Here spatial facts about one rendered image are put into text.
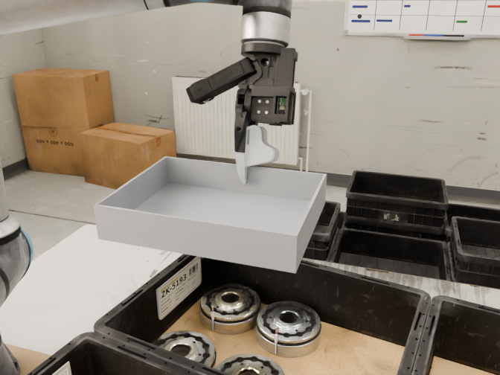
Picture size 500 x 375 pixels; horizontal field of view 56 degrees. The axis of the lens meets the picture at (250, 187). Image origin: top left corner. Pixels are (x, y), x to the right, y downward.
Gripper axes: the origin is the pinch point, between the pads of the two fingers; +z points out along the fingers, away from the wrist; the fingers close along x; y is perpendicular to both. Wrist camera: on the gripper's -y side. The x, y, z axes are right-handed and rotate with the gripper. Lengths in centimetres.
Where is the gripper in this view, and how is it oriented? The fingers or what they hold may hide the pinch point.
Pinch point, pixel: (241, 175)
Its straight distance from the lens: 75.3
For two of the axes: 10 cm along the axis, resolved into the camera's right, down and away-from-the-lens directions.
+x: 2.3, -0.7, 9.7
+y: 9.7, 0.9, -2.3
